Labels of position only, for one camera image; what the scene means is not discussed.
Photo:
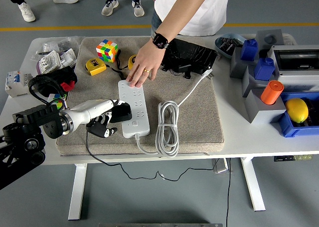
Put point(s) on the person's left hand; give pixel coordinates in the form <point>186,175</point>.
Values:
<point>148,61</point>

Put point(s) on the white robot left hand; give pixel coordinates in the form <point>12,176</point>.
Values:
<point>92,110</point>

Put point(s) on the black plug adapter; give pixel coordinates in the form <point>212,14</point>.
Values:
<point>123,115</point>

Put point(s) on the white power strip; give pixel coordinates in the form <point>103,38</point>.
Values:
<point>135,130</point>

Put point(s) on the person's left forearm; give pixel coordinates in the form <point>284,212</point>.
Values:
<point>185,10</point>

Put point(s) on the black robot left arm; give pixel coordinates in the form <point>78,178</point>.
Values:
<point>25,147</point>

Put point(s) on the yellow tape measure marked five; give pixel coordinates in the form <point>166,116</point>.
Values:
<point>131,61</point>

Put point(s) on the black smartwatch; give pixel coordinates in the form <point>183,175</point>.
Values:
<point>160,40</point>

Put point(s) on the small colourful puzzle cube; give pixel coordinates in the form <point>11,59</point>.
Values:
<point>59,103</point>

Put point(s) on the large colourful puzzle cube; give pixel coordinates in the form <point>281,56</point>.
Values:
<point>107,50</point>

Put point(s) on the yellow tape measure pictured label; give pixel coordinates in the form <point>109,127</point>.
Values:
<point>96,66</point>

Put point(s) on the black glossy pouch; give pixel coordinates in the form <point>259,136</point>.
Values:
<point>192,55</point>

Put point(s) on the black cloth with red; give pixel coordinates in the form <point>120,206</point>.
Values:
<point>62,75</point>

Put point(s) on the person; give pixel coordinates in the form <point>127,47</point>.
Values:
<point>26,11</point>
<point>109,8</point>
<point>214,13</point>

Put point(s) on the blue-grey bowl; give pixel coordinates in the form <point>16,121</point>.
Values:
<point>217,44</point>

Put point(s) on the grey-brown mat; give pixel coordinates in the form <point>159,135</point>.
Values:
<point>194,117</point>

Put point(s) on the clear plastic bag of parts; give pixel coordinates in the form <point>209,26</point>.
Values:
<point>49,45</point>

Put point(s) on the dark small parts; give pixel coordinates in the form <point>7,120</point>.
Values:
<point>226,46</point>

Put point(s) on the white circuit breaker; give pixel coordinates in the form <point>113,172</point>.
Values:
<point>15,82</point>

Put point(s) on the white table leg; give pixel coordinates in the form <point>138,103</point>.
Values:
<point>253,187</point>
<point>77,192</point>

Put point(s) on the grey block holder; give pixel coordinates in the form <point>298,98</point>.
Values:
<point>264,116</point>
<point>236,67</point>
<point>246,87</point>

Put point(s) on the blue bottle-shaped block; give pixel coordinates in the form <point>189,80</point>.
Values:
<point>249,50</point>
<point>264,69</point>

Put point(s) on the orange cylinder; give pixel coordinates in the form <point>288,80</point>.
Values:
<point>270,92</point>

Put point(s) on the silver metal box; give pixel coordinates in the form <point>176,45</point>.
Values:
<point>220,166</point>

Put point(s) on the beige fabric item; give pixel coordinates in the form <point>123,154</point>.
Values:
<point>290,39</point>

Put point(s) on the grey electrical distribution box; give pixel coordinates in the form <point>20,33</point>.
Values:
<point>294,77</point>

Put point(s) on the yellow lemon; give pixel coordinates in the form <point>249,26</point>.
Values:
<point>296,110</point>

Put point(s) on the blue plastic bin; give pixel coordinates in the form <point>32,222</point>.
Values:
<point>289,130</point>

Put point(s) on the black ribbed item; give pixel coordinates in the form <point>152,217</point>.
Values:
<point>314,112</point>

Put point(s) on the black table control panel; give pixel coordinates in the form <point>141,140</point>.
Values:
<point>292,158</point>

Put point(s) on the white wall socket panel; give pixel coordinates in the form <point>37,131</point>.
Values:
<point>67,57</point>
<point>49,60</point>

